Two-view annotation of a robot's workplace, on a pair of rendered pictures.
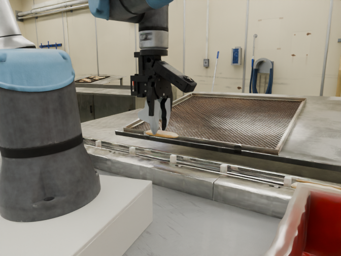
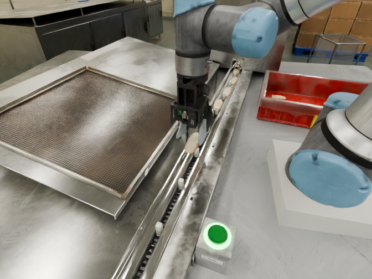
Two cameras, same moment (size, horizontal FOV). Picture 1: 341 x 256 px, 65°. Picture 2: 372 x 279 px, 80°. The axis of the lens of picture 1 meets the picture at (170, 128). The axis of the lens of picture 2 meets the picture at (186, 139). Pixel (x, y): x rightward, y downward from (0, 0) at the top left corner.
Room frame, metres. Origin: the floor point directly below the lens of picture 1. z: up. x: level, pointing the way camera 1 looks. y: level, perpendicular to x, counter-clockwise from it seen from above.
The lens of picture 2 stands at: (0.83, 0.51, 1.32)
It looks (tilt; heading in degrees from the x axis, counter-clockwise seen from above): 37 degrees down; 257
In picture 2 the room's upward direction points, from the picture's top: straight up
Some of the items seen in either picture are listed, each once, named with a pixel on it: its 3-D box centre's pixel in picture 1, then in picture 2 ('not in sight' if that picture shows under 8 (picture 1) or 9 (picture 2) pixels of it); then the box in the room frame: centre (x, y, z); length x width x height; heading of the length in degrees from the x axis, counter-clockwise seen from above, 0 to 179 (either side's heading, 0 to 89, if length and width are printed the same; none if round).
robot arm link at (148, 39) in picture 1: (152, 41); (194, 63); (0.70, 0.04, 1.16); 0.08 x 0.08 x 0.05
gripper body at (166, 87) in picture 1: (151, 74); (191, 98); (0.71, 0.05, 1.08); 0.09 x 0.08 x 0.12; 58
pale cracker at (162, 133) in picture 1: (161, 132); (193, 141); (0.69, 0.02, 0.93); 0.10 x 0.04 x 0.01; 57
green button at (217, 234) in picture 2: not in sight; (217, 235); (0.71, 0.30, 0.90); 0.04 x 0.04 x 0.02
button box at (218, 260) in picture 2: not in sight; (213, 248); (0.71, 0.29, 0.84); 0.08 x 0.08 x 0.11; 57
